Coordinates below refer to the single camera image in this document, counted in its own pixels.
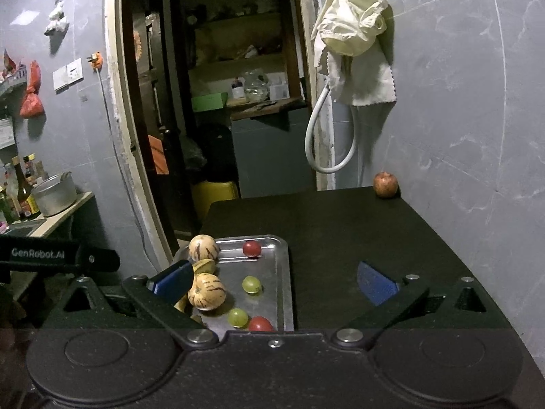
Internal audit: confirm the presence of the cream cloth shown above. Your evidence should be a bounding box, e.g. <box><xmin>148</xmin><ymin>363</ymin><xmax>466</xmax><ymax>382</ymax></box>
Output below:
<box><xmin>313</xmin><ymin>0</ymin><xmax>391</xmax><ymax>58</ymax></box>

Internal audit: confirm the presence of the metal pot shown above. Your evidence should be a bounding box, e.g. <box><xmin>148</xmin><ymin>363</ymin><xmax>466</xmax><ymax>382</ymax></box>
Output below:
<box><xmin>31</xmin><ymin>172</ymin><xmax>78</xmax><ymax>217</ymax></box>

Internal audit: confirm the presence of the black cable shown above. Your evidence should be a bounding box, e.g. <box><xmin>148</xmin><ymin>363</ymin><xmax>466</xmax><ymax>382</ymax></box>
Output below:
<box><xmin>97</xmin><ymin>68</ymin><xmax>147</xmax><ymax>260</ymax></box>

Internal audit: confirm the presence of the white wall ornament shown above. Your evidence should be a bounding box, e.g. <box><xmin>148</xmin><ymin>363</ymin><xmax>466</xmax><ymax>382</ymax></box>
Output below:
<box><xmin>44</xmin><ymin>0</ymin><xmax>69</xmax><ymax>35</ymax></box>

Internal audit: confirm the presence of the white light switch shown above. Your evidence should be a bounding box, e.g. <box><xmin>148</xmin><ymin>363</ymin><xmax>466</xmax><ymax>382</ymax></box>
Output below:
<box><xmin>52</xmin><ymin>57</ymin><xmax>83</xmax><ymax>91</ymax></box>

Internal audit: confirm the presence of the red plastic bag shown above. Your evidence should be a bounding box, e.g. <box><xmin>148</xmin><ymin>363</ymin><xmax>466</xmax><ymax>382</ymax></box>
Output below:
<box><xmin>20</xmin><ymin>60</ymin><xmax>45</xmax><ymax>119</ymax></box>

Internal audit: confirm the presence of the large striped pepino melon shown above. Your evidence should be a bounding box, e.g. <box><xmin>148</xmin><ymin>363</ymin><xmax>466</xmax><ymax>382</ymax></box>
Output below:
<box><xmin>188</xmin><ymin>234</ymin><xmax>220</xmax><ymax>263</ymax></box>

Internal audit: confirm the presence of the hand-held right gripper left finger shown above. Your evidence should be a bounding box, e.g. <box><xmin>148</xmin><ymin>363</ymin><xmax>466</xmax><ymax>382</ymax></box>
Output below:
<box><xmin>43</xmin><ymin>259</ymin><xmax>220</xmax><ymax>349</ymax></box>

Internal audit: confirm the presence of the dark wooden door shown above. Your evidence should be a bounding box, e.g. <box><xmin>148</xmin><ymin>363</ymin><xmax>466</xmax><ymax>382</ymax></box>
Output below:
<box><xmin>123</xmin><ymin>0</ymin><xmax>180</xmax><ymax>256</ymax></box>

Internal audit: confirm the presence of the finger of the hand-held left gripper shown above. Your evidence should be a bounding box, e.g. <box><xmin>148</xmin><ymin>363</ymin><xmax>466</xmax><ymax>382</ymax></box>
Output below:
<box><xmin>79</xmin><ymin>244</ymin><xmax>121</xmax><ymax>273</ymax></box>

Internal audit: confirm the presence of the kitchen counter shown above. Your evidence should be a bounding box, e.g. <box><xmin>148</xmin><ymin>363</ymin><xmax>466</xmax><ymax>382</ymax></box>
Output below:
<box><xmin>0</xmin><ymin>192</ymin><xmax>95</xmax><ymax>240</ymax></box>

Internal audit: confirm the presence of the white towel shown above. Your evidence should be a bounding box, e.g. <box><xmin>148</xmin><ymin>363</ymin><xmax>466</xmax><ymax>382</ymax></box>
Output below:
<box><xmin>326</xmin><ymin>47</ymin><xmax>396</xmax><ymax>106</ymax></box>

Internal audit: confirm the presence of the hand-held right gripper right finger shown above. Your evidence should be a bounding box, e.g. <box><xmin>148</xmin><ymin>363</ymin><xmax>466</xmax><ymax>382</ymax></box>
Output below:
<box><xmin>332</xmin><ymin>260</ymin><xmax>509</xmax><ymax>349</ymax></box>

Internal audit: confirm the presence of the wooden shelf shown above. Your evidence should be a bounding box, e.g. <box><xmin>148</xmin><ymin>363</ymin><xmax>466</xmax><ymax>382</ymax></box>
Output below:
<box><xmin>170</xmin><ymin>0</ymin><xmax>308</xmax><ymax>121</ymax></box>

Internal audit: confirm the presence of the yellow stool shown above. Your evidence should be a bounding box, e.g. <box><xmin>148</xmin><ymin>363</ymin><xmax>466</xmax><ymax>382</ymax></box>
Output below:
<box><xmin>191</xmin><ymin>180</ymin><xmax>239</xmax><ymax>223</ymax></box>

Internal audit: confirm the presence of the glass jar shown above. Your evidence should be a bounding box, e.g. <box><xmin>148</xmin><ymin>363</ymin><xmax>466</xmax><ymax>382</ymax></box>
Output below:
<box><xmin>243</xmin><ymin>70</ymin><xmax>270</xmax><ymax>101</ymax></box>

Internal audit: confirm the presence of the metal tray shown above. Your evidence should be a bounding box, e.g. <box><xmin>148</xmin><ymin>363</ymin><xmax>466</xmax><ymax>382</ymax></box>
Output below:
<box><xmin>172</xmin><ymin>234</ymin><xmax>295</xmax><ymax>333</ymax></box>

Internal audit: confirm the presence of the red apple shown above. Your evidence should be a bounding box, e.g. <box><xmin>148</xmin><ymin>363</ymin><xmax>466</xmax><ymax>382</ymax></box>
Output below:
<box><xmin>373</xmin><ymin>171</ymin><xmax>399</xmax><ymax>199</ymax></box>

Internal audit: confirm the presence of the green box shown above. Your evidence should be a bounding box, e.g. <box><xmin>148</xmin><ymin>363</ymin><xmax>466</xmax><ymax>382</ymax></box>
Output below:
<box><xmin>191</xmin><ymin>92</ymin><xmax>228</xmax><ymax>112</ymax></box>

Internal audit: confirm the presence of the white hose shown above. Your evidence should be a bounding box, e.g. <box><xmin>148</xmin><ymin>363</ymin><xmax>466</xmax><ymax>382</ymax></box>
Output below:
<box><xmin>305</xmin><ymin>80</ymin><xmax>357</xmax><ymax>174</ymax></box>

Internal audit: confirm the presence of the small striped pepino melon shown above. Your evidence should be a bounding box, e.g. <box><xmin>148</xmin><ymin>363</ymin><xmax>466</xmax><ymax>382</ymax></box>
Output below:
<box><xmin>188</xmin><ymin>273</ymin><xmax>226</xmax><ymax>311</ymax></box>

